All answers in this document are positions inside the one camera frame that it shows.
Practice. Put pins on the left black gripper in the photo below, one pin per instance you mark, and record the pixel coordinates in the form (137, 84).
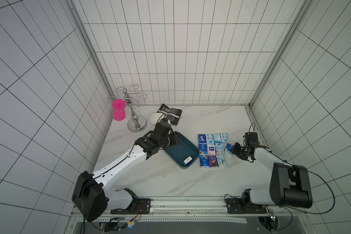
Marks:
(174, 138)

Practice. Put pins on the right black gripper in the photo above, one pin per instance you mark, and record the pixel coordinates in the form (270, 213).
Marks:
(236, 149)

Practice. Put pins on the blue barcode tissue pack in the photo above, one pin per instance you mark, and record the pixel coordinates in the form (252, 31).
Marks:
(228, 149)

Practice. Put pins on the light blue striped tissue pack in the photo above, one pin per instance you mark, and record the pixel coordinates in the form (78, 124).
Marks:
(221, 161)

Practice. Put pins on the light blue figures tissue pack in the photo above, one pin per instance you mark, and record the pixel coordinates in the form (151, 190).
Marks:
(219, 148)

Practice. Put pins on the light blue cartoon tissue pack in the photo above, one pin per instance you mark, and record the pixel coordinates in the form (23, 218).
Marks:
(217, 138)

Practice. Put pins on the pink white Tempo tissue pack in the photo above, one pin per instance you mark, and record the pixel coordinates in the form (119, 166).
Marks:
(211, 149)

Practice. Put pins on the white Vinda tissue pack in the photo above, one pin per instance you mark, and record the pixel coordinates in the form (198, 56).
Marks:
(187, 161)

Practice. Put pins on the light blue Vinda tissue pack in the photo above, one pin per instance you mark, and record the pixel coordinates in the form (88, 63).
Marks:
(210, 139)

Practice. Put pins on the dark blue Tempo tissue pack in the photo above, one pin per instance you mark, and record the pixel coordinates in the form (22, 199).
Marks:
(202, 139)

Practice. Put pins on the blue orange Vinda tissue pack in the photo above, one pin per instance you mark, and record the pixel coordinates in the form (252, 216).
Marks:
(203, 149)

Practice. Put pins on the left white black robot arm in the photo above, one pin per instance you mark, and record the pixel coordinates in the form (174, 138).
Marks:
(93, 193)

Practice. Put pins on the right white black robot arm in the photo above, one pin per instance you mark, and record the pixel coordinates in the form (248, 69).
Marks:
(289, 184)

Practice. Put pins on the teal plastic storage box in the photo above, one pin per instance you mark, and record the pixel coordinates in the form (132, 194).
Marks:
(184, 149)

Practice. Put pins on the white ceramic bowl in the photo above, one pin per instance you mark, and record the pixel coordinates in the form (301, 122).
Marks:
(156, 117)

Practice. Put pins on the black snack packet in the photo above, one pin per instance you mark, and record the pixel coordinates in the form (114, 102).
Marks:
(171, 114)

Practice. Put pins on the chrome cup holder stand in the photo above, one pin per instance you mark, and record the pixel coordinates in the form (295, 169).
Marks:
(132, 97)

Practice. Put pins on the pink plastic cup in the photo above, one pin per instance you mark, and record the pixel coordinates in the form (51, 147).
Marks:
(118, 113)

